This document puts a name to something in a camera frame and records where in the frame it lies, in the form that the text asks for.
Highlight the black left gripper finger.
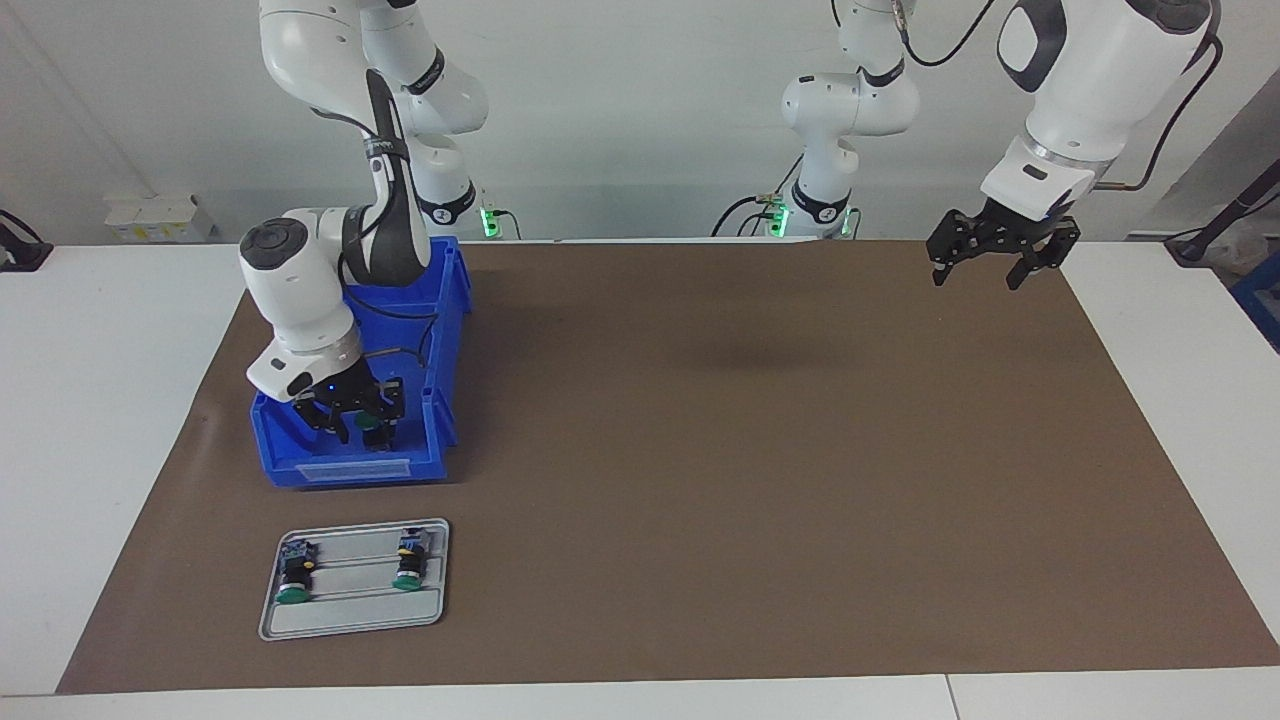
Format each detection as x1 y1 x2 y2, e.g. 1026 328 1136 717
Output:
926 212 986 288
1005 228 1081 291

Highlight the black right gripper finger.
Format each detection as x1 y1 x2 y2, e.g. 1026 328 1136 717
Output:
293 402 351 444
375 380 406 451

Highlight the blue plastic storage bin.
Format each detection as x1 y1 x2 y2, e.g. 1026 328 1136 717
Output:
249 236 473 490

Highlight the black stand pole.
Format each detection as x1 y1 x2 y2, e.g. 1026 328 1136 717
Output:
1165 158 1280 266

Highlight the clear plastic bag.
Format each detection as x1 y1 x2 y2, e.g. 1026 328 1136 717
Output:
1205 220 1273 276

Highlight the grey plastic tray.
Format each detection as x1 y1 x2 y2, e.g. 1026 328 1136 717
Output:
258 518 451 642

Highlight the blue crate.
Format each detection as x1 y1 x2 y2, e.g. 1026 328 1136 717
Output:
1230 250 1280 353

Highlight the white cardboard box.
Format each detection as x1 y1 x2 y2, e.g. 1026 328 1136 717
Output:
103 193 216 244

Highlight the brown table mat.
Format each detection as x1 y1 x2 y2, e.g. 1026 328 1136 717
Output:
55 238 1280 696

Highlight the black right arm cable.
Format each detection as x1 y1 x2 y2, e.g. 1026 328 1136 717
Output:
338 255 442 369

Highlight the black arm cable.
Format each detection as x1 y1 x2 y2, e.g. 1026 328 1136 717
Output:
893 0 1225 191
338 255 442 369

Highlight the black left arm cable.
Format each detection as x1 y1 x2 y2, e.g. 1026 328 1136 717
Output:
893 0 1225 191

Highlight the black base cable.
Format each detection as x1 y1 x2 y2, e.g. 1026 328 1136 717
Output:
710 150 806 238

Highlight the black clamp mount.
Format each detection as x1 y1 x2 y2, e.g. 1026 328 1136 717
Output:
0 208 54 273

